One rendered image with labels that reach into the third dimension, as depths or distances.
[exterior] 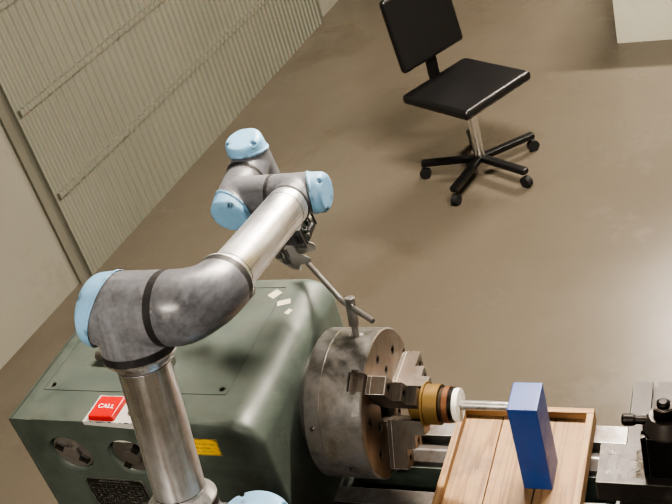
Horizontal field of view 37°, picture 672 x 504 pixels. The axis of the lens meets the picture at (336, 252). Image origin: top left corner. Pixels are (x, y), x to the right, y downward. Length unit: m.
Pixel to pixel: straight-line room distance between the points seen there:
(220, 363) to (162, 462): 0.50
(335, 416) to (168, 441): 0.48
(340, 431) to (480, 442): 0.39
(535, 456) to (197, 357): 0.72
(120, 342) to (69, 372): 0.75
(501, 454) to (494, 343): 1.70
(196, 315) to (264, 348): 0.64
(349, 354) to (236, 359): 0.24
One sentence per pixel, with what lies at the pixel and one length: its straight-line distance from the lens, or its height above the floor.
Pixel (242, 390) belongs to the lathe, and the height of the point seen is 1.26.
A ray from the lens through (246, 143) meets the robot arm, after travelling 1.87.
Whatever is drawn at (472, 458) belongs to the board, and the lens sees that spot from 2.24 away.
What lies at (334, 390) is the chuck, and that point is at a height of 1.20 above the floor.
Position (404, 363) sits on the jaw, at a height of 1.10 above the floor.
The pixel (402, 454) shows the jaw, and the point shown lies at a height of 1.00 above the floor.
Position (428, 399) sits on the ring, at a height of 1.11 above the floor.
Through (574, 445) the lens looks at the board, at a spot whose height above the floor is 0.88.
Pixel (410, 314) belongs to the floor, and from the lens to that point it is 4.14.
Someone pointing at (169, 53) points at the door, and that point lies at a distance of 5.78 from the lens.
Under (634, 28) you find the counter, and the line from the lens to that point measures 5.98.
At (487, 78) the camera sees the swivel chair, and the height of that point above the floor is 0.49.
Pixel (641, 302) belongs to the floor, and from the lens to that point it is 3.99.
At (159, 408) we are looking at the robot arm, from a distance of 1.59.
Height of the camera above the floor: 2.48
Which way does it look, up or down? 32 degrees down
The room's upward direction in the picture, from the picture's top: 17 degrees counter-clockwise
